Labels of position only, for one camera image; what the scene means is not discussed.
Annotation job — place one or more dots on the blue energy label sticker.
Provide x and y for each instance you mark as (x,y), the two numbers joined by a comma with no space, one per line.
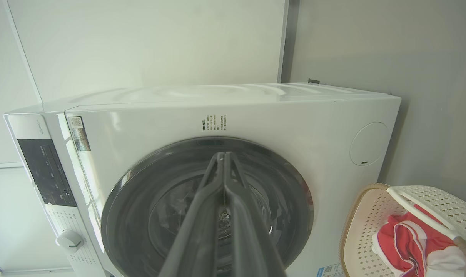
(330,270)

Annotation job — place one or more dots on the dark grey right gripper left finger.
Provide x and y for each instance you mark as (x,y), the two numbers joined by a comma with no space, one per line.
(198,231)

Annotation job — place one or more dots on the round white filter cover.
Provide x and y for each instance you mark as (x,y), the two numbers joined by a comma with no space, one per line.
(369,144)

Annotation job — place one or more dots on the white front-load washing machine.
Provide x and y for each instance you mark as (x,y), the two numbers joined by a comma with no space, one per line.
(294,115)

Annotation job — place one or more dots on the grey wall rail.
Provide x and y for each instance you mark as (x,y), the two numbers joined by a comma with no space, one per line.
(5,167)

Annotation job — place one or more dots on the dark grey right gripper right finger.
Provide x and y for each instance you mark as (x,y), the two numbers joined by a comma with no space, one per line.
(248,238)

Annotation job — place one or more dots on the black washer control panel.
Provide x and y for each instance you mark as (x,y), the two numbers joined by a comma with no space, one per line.
(46,173)

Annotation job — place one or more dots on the silver QR code sticker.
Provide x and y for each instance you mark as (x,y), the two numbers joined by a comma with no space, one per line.
(79,133)

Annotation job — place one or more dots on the black round washer door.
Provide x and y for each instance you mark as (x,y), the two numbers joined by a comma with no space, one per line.
(140,204)

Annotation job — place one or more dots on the cream perforated laundry basket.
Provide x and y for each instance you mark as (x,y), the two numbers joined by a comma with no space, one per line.
(361,231)

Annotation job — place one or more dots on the red and white garment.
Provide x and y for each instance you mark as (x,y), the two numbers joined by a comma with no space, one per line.
(410,242)

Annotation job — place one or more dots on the white washer dial knob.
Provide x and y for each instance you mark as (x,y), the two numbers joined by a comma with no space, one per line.
(70,241)

